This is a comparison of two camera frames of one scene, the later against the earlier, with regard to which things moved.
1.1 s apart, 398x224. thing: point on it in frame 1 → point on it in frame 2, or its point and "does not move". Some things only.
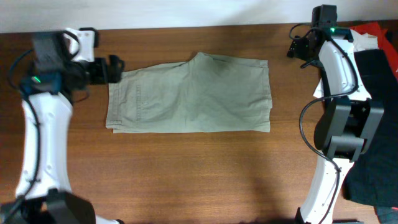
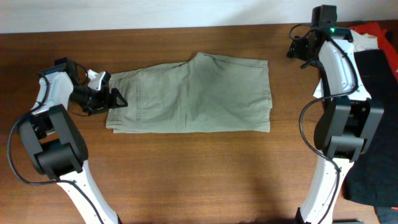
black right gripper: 297,46 does not move
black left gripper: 107,76 → 105,102
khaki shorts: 203,94 does not move
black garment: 374,180 does not move
